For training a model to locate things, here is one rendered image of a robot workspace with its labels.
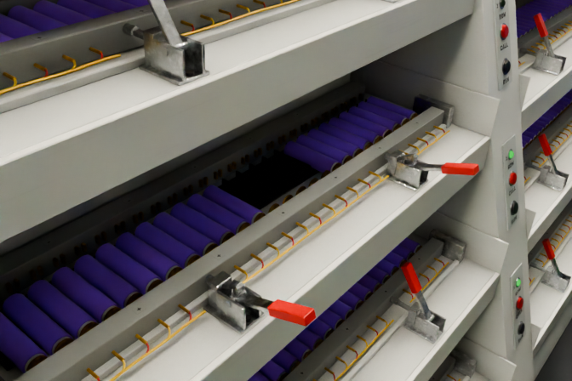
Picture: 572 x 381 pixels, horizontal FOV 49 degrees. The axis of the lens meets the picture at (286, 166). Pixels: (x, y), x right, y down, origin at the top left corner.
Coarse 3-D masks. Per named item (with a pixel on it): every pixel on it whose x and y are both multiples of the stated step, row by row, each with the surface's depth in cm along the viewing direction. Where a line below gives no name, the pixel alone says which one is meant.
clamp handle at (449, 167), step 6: (414, 156) 64; (414, 162) 65; (450, 162) 63; (420, 168) 64; (426, 168) 64; (432, 168) 63; (438, 168) 63; (444, 168) 62; (450, 168) 62; (456, 168) 61; (462, 168) 61; (468, 168) 60; (474, 168) 60; (462, 174) 61; (468, 174) 61; (474, 174) 60
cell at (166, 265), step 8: (128, 232) 54; (120, 240) 53; (128, 240) 53; (136, 240) 53; (120, 248) 53; (128, 248) 52; (136, 248) 52; (144, 248) 52; (152, 248) 52; (136, 256) 52; (144, 256) 51; (152, 256) 51; (160, 256) 51; (144, 264) 51; (152, 264) 50; (160, 264) 50; (168, 264) 50; (176, 264) 50; (160, 272) 50; (168, 272) 50
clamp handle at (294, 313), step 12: (240, 288) 47; (240, 300) 47; (252, 300) 46; (264, 300) 46; (276, 300) 45; (276, 312) 44; (288, 312) 43; (300, 312) 43; (312, 312) 43; (300, 324) 43
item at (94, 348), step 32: (416, 128) 72; (352, 160) 65; (384, 160) 67; (320, 192) 59; (256, 224) 55; (288, 224) 56; (320, 224) 57; (224, 256) 51; (256, 256) 53; (160, 288) 47; (192, 288) 48; (128, 320) 44; (160, 320) 46; (192, 320) 46; (64, 352) 41; (96, 352) 42
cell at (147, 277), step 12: (96, 252) 52; (108, 252) 51; (120, 252) 51; (108, 264) 51; (120, 264) 50; (132, 264) 50; (120, 276) 50; (132, 276) 49; (144, 276) 49; (156, 276) 49; (144, 288) 48
